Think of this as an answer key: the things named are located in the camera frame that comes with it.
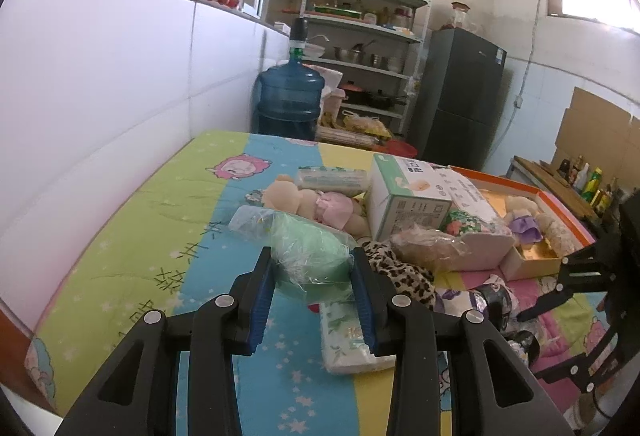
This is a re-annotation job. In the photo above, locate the white green tissue box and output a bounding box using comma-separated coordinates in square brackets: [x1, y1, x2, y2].
[366, 153, 452, 241]

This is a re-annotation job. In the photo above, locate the leopard print cloth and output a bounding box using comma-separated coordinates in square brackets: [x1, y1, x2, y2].
[358, 237, 436, 311]

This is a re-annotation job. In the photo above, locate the green soft item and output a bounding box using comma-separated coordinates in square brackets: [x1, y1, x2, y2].
[229, 205, 357, 305]

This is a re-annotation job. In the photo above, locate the metal kitchen shelf rack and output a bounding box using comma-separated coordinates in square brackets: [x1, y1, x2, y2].
[297, 0, 432, 135]

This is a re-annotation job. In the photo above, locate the dark grey refrigerator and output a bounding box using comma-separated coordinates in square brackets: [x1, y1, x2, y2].
[419, 28, 506, 170]

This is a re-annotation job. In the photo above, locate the brown item in plastic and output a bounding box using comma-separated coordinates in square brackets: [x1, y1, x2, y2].
[390, 225, 471, 273]

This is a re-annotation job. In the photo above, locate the teddy bear pink dress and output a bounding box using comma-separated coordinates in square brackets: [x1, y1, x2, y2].
[262, 175, 371, 240]

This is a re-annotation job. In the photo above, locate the blue water jug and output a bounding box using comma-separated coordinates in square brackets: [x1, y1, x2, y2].
[250, 17, 326, 141]

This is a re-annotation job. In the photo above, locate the teddy bear purple dress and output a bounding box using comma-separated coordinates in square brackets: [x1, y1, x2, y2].
[503, 196, 544, 245]

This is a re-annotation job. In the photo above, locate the floral wet wipes pack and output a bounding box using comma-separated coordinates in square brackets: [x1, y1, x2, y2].
[436, 167, 515, 271]

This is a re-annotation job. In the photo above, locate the orange shallow cardboard box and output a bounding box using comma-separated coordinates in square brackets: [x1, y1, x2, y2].
[436, 167, 594, 281]

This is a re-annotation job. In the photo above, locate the white floral tissue pack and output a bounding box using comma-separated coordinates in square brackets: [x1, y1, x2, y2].
[319, 302, 395, 375]

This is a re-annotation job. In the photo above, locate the green dish soap bottle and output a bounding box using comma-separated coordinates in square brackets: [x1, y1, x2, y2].
[582, 167, 603, 203]

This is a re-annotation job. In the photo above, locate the red plastic basket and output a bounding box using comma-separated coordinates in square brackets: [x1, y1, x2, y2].
[373, 138, 418, 158]

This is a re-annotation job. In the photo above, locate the clear tube green pack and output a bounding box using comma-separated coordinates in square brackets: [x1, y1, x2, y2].
[294, 167, 370, 197]

